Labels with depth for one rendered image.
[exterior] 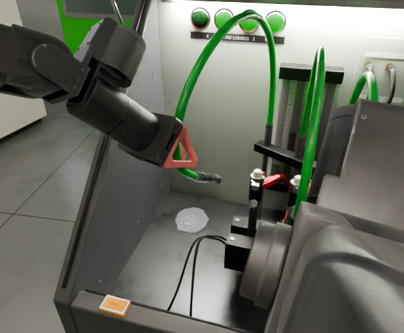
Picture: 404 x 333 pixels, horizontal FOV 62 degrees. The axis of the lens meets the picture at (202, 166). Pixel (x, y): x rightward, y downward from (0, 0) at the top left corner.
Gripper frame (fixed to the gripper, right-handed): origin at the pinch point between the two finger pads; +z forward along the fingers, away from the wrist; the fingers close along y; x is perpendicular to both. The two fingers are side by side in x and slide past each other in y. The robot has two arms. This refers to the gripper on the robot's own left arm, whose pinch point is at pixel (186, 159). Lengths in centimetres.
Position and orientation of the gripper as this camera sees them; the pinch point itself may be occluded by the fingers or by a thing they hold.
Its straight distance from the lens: 53.7
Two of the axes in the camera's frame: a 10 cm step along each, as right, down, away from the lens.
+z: 6.1, 3.9, 6.9
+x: -4.3, 8.9, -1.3
